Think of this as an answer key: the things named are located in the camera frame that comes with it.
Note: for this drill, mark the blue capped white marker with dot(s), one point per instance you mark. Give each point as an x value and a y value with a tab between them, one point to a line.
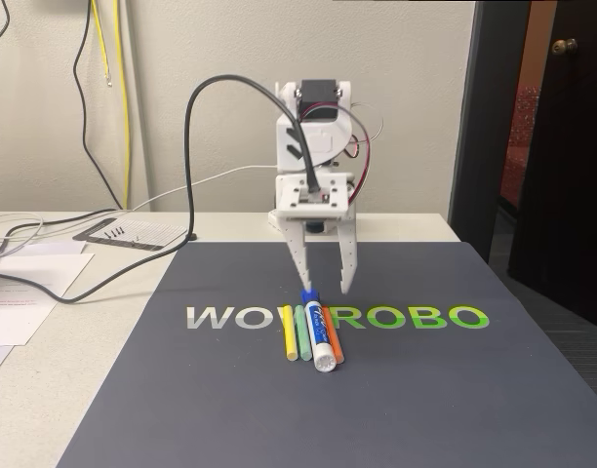
318	336

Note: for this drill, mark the green chalk stick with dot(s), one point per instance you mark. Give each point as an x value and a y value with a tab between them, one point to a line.
302	336

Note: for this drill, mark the yellow chalk stick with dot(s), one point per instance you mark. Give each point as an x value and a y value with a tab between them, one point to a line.
289	336

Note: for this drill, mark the orange chalk stick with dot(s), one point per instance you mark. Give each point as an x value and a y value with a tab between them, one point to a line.
333	341

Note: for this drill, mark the striped screw card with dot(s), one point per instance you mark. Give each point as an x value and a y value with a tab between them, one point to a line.
147	234

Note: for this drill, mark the grey WOWROBO mat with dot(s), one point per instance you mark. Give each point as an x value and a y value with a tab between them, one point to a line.
425	390

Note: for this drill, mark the dark brown door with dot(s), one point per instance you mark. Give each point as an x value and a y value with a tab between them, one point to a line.
571	170

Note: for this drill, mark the printed white paper sheet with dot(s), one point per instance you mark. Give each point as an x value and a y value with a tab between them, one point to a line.
15	317

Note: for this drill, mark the brass door knob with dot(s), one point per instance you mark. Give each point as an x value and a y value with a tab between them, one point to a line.
566	46

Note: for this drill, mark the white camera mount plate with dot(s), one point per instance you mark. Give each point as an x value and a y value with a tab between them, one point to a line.
291	192

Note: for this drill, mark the dark grey door frame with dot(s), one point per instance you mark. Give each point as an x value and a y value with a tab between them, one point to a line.
474	146

